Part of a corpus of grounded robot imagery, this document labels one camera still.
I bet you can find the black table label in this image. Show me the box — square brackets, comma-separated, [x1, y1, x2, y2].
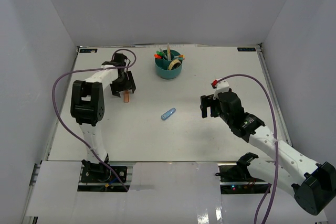
[237, 47, 256, 52]
[79, 48, 98, 54]

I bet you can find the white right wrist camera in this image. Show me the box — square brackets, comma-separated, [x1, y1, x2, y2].
[211, 79, 230, 100]

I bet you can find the purple cable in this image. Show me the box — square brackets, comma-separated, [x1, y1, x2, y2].
[216, 73, 279, 224]
[51, 49, 137, 192]

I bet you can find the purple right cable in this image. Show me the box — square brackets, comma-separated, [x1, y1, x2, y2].
[216, 73, 279, 224]

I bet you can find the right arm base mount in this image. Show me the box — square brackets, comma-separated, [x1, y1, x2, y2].
[215, 153, 268, 195]

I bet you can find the beige masking tape roll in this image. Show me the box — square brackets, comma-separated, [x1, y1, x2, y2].
[167, 60, 182, 70]

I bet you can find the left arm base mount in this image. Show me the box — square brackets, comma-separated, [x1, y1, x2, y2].
[80, 159, 128, 183]

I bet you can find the grey mechanical pencil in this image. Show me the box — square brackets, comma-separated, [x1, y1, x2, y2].
[159, 48, 168, 60]

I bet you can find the pink pen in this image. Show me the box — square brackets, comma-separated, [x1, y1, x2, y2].
[166, 43, 171, 61]

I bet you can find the left black table label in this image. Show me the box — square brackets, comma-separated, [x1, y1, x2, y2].
[79, 48, 98, 54]

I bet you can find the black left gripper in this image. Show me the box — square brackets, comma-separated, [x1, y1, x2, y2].
[110, 71, 135, 97]

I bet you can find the teal round organizer container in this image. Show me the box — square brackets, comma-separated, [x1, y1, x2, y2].
[154, 49, 184, 80]

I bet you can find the right black table label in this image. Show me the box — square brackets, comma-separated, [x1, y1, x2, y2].
[237, 47, 256, 52]

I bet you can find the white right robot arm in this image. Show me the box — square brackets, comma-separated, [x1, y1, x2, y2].
[200, 89, 335, 216]

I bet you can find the white marker orange cap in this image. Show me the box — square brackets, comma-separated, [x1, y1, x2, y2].
[174, 55, 185, 60]

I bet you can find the orange eraser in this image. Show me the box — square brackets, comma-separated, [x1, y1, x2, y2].
[123, 91, 130, 103]

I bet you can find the blue correction tape dispenser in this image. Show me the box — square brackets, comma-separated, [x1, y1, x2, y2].
[161, 108, 176, 121]

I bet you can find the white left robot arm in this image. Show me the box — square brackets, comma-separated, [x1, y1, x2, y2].
[70, 52, 136, 163]

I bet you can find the orange cap black highlighter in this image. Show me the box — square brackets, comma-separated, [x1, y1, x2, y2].
[154, 54, 163, 59]

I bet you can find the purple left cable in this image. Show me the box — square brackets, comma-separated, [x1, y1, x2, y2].
[51, 49, 137, 192]

